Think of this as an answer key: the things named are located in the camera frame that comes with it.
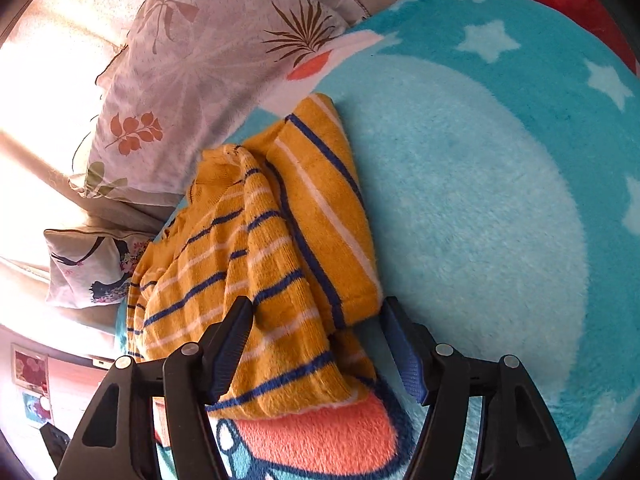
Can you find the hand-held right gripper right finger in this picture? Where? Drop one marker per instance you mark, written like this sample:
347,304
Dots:
406,356

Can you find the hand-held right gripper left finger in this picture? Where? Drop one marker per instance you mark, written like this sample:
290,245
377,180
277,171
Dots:
229,352

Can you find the yellow striped knit sweater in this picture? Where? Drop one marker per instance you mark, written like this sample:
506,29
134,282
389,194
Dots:
280,240

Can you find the figure print pillow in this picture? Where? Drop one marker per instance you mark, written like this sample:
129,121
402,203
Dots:
75,270

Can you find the teal printed fleece blanket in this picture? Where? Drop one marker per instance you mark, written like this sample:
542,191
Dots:
475,185

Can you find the dark object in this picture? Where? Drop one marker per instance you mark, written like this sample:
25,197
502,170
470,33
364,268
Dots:
55,442

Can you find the white leaf print pillow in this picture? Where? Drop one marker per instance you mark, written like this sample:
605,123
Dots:
200,60

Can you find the blue wall picture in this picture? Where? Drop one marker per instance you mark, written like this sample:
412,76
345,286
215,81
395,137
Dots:
37,409

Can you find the red flower wall picture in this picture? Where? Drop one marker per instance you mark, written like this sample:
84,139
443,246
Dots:
29,366

